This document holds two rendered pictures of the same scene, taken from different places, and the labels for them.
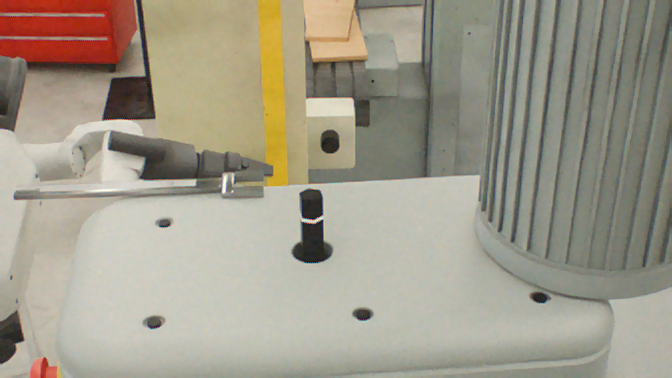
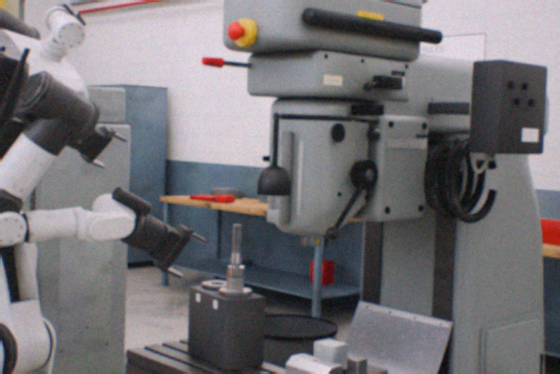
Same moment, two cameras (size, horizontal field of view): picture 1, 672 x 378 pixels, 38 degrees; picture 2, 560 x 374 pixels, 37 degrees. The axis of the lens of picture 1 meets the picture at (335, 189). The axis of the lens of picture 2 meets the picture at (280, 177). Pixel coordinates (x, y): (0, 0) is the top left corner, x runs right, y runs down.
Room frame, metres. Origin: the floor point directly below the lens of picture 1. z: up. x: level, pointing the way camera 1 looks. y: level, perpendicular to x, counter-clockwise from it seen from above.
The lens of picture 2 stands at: (-0.81, 1.33, 1.54)
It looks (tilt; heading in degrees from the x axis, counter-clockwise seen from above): 3 degrees down; 322
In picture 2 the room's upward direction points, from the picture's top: 2 degrees clockwise
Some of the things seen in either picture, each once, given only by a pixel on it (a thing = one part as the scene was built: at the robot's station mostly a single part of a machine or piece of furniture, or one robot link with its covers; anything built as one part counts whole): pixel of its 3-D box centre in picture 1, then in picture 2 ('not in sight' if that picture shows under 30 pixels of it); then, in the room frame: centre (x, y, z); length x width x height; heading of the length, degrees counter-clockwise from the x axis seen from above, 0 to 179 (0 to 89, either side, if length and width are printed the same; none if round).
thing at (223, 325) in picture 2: not in sight; (225, 322); (1.08, 0.00, 1.02); 0.22 x 0.12 x 0.20; 174
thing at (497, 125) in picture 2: not in sight; (510, 108); (0.40, -0.31, 1.62); 0.20 x 0.09 x 0.21; 95
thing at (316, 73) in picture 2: not in sight; (330, 78); (0.71, -0.02, 1.68); 0.34 x 0.24 x 0.10; 95
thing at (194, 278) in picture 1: (330, 318); (324, 22); (0.71, 0.01, 1.81); 0.47 x 0.26 x 0.16; 95
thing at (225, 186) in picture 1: (140, 187); not in sight; (0.81, 0.19, 1.89); 0.24 x 0.04 x 0.01; 93
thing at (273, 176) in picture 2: not in sight; (274, 179); (0.59, 0.23, 1.45); 0.07 x 0.07 x 0.06
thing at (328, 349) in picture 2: not in sight; (330, 355); (0.63, 0.01, 1.03); 0.06 x 0.05 x 0.06; 6
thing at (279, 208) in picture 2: not in sight; (280, 176); (0.70, 0.13, 1.45); 0.04 x 0.04 x 0.21; 5
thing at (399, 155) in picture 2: not in sight; (368, 165); (0.72, -0.17, 1.47); 0.24 x 0.19 x 0.26; 5
